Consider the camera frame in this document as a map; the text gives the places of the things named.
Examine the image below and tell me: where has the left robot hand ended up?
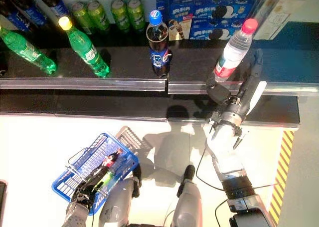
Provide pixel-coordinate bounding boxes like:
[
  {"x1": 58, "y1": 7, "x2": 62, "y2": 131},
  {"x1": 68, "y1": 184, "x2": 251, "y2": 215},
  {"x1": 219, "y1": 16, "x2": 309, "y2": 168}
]
[{"x1": 70, "y1": 166, "x2": 109, "y2": 210}]

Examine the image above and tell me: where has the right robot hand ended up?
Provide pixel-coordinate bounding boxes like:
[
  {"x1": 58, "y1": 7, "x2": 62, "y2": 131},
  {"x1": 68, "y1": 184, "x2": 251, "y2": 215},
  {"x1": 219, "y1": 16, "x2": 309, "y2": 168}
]
[{"x1": 205, "y1": 48, "x2": 268, "y2": 124}]

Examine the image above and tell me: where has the blue plastic shopping basket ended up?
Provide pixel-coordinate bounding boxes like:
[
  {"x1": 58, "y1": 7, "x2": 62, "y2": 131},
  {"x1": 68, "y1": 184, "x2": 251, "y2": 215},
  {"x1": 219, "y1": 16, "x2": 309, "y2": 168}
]
[{"x1": 51, "y1": 132, "x2": 140, "y2": 216}]

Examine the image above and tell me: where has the cola bottle red cap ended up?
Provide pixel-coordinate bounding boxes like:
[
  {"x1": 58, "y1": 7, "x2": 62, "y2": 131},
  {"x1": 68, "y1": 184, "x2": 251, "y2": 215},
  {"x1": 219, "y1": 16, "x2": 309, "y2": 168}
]
[{"x1": 98, "y1": 148, "x2": 124, "y2": 174}]

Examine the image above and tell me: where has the water bottle red label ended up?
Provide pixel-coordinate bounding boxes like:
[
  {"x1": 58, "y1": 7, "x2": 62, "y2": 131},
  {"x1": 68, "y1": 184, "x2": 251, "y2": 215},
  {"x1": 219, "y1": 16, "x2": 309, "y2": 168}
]
[{"x1": 212, "y1": 18, "x2": 259, "y2": 84}]

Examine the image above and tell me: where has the bright green drink bottle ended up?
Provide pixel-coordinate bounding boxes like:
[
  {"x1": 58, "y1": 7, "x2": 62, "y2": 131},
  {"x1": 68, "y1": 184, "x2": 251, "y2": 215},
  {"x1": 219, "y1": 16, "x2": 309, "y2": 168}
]
[{"x1": 96, "y1": 171, "x2": 114, "y2": 192}]

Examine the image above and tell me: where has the black metal shelf board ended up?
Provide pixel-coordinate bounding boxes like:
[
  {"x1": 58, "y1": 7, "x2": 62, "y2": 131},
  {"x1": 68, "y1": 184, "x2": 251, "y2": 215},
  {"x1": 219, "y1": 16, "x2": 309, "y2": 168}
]
[
  {"x1": 0, "y1": 89, "x2": 168, "y2": 123},
  {"x1": 0, "y1": 46, "x2": 167, "y2": 92},
  {"x1": 166, "y1": 94, "x2": 301, "y2": 125},
  {"x1": 167, "y1": 21, "x2": 319, "y2": 96}
]

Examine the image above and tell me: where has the yellow black hazard tape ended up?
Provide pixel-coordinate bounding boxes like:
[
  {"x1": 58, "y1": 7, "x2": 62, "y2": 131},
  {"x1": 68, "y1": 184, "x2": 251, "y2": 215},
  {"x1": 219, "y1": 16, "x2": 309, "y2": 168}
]
[{"x1": 268, "y1": 130, "x2": 295, "y2": 219}]

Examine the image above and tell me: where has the blue Oreo cone box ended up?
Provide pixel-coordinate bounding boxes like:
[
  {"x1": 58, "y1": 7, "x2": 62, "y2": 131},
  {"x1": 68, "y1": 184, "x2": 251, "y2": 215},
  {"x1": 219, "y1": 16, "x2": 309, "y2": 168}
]
[{"x1": 168, "y1": 2, "x2": 194, "y2": 41}]

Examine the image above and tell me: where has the green soda can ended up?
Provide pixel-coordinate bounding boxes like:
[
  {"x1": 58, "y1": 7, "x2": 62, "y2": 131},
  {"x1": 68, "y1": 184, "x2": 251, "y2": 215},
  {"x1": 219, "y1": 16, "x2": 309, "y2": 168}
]
[
  {"x1": 86, "y1": 0, "x2": 110, "y2": 32},
  {"x1": 127, "y1": 0, "x2": 147, "y2": 30},
  {"x1": 71, "y1": 1, "x2": 93, "y2": 35},
  {"x1": 110, "y1": 0, "x2": 132, "y2": 33}
]

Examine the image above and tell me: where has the green soda bottle yellow cap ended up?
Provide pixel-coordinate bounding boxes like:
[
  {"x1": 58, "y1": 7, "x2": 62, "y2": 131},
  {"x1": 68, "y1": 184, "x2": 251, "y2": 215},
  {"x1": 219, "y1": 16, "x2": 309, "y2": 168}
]
[
  {"x1": 58, "y1": 16, "x2": 111, "y2": 78},
  {"x1": 0, "y1": 24, "x2": 58, "y2": 77}
]

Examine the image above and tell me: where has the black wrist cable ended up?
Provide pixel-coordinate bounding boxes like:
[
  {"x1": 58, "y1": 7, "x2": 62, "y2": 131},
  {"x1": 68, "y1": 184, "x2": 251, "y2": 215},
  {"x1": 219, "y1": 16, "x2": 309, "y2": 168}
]
[{"x1": 195, "y1": 148, "x2": 226, "y2": 192}]

